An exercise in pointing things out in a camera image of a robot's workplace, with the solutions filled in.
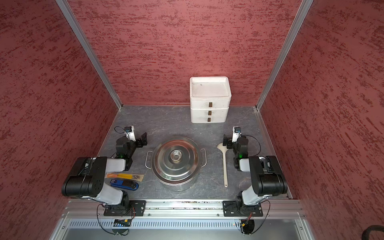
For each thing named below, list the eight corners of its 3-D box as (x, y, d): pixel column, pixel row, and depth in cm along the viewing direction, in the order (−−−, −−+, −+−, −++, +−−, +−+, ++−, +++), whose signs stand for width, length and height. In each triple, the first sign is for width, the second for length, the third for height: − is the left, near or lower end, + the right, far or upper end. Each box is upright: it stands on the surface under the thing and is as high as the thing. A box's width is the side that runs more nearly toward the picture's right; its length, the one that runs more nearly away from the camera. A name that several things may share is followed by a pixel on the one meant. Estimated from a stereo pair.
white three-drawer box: (190, 124, 112) (189, 97, 91) (191, 103, 126) (190, 76, 106) (226, 124, 112) (233, 98, 91) (223, 103, 127) (228, 76, 106)
